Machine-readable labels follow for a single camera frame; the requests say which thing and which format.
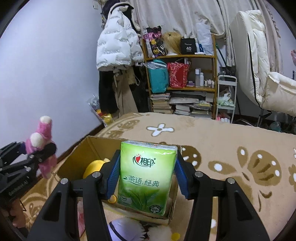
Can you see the bag of toys on floor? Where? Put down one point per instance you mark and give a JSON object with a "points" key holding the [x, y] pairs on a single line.
{"points": [[103, 116]]}

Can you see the red patterned bag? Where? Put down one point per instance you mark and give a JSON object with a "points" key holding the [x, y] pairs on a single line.
{"points": [[178, 74]]}

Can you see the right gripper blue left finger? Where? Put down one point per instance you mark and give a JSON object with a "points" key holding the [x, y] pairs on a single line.
{"points": [[58, 219]]}

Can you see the white plastic bag on shelf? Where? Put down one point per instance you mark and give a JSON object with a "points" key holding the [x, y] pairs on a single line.
{"points": [[204, 37]]}

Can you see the stack of books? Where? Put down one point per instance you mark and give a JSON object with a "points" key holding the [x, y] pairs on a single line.
{"points": [[160, 103]]}

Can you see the pink bear plush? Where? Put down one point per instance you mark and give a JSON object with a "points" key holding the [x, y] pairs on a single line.
{"points": [[37, 141]]}

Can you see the black hanging garment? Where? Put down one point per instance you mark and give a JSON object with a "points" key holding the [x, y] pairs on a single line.
{"points": [[107, 99]]}

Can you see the teal bag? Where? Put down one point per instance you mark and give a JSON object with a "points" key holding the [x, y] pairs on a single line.
{"points": [[158, 76]]}

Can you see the blonde wig head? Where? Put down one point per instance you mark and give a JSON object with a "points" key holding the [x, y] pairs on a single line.
{"points": [[172, 43]]}

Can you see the beige patterned carpet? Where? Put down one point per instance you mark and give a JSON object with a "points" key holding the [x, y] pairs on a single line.
{"points": [[261, 161]]}

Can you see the wooden shelf unit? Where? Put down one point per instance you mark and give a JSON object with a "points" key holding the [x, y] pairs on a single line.
{"points": [[190, 71]]}

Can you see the green tissue pack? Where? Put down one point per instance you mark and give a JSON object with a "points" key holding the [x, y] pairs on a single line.
{"points": [[146, 172]]}

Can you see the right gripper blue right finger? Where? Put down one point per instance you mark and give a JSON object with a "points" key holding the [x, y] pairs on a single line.
{"points": [[237, 218]]}

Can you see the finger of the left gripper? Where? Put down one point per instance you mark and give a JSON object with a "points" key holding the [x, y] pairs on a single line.
{"points": [[11, 151], [36, 156]]}

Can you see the white puffer jacket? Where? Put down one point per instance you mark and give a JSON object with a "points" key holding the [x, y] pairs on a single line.
{"points": [[118, 46]]}

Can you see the black box with 40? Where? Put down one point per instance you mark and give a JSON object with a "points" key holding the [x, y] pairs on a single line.
{"points": [[188, 46]]}

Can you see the white fluffy pompom toy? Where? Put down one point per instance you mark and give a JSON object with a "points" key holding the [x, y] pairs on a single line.
{"points": [[162, 233]]}

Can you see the anime print bag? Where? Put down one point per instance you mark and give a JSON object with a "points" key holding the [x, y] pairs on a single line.
{"points": [[154, 43]]}

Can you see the purple haired plush doll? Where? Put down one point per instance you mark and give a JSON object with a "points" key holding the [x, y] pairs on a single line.
{"points": [[125, 229]]}

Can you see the floral curtain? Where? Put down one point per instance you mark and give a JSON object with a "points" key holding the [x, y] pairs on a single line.
{"points": [[182, 16]]}

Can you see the person's left hand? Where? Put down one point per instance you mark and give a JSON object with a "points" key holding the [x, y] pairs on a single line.
{"points": [[16, 211]]}

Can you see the cardboard box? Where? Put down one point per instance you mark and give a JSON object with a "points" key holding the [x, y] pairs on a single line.
{"points": [[95, 148]]}

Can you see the yellow plush toy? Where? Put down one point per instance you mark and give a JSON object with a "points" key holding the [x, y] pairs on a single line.
{"points": [[94, 166]]}

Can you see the white trolley cart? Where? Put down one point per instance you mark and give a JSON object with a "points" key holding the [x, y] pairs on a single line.
{"points": [[226, 98]]}

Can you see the white reclining chair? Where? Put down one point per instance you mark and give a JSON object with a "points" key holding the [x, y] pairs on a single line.
{"points": [[268, 90]]}

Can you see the beige trousers hanging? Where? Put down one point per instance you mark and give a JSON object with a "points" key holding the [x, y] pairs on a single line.
{"points": [[123, 95]]}

